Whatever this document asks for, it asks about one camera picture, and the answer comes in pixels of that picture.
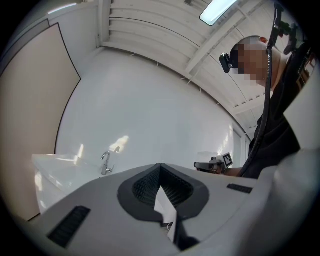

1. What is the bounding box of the ceiling light panel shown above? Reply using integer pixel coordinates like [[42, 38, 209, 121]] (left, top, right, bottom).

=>
[[199, 0, 238, 26]]

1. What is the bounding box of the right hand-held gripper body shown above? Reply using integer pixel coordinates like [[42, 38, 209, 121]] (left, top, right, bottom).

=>
[[209, 151, 234, 175]]

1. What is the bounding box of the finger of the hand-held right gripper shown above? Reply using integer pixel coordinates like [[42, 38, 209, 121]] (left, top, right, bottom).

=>
[[194, 161, 213, 173]]

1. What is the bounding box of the chrome sink faucet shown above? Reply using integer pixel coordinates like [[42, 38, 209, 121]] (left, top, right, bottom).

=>
[[100, 151, 116, 176]]

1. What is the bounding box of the person's torso in black shirt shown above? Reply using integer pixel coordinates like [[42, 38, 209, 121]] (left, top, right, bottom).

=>
[[239, 42, 318, 180]]

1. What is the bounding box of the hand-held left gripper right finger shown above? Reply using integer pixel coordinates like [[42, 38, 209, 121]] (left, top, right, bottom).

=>
[[159, 163, 276, 256]]

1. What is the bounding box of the black head camera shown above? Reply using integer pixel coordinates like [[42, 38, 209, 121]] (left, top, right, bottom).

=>
[[219, 51, 238, 74]]

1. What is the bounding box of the person's right forearm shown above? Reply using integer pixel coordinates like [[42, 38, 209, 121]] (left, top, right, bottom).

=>
[[224, 166, 245, 178]]

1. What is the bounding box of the black neck mount bracket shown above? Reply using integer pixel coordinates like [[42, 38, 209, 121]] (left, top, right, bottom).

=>
[[273, 2, 305, 55]]

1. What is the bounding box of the person's head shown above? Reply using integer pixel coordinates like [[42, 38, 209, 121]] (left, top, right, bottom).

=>
[[232, 36, 285, 88]]

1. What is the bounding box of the black ribbed chest cable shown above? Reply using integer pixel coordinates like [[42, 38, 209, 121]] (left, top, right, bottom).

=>
[[238, 2, 285, 178]]

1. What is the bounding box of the large beige dark-framed board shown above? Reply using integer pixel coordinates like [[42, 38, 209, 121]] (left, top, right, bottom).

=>
[[0, 18, 82, 223]]

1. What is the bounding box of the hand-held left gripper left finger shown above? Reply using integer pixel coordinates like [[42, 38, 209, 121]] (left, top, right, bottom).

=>
[[27, 163, 180, 256]]

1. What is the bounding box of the white vanity cabinet with sink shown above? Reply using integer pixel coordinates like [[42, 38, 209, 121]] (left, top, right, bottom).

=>
[[31, 153, 123, 216]]

